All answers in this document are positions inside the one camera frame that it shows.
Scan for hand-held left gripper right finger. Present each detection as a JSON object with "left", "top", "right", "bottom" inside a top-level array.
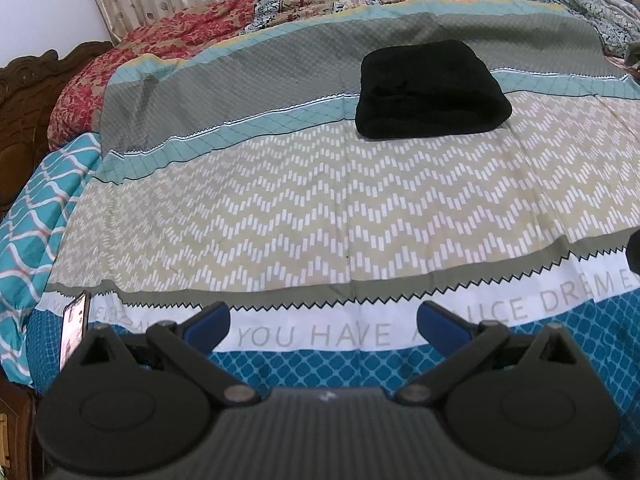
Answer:
[{"left": 396, "top": 301, "right": 586, "bottom": 407}]

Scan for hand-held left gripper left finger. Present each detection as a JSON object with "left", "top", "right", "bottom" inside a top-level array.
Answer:
[{"left": 65, "top": 301, "right": 262, "bottom": 407}]

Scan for black pants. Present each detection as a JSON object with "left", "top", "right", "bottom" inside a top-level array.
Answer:
[{"left": 354, "top": 39, "right": 513, "bottom": 140}]

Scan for smartphone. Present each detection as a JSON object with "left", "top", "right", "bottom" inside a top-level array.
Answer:
[{"left": 59, "top": 290, "right": 92, "bottom": 373}]

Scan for zigzag patterned bedspread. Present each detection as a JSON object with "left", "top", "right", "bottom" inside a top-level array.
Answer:
[{"left": 27, "top": 0, "right": 640, "bottom": 456}]

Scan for teal wavy pattern bedsheet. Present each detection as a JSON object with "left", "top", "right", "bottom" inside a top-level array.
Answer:
[{"left": 0, "top": 132, "right": 103, "bottom": 386}]

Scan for wooden nightstand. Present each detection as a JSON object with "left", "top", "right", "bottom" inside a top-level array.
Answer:
[{"left": 0, "top": 374, "right": 40, "bottom": 480}]

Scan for carved wooden headboard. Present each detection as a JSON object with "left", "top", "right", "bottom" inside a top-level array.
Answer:
[{"left": 0, "top": 41, "right": 115, "bottom": 228}]

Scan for red floral pillow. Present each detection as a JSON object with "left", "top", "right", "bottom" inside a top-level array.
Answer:
[{"left": 47, "top": 0, "right": 263, "bottom": 151}]

